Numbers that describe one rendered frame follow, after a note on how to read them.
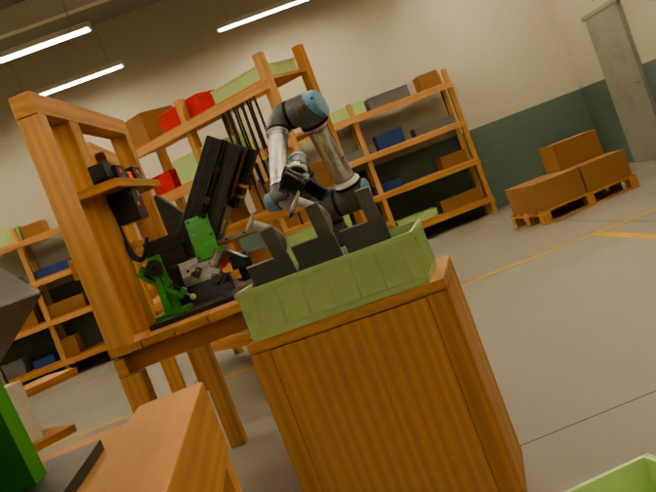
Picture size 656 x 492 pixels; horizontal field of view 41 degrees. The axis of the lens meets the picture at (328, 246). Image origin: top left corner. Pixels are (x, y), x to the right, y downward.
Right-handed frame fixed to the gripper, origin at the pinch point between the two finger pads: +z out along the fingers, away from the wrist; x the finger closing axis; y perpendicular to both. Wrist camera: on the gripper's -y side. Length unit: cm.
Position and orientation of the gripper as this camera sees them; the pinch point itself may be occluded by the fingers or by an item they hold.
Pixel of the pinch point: (300, 199)
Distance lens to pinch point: 285.7
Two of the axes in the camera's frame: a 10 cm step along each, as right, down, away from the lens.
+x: 3.8, -8.3, -4.2
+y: -9.2, -3.5, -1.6
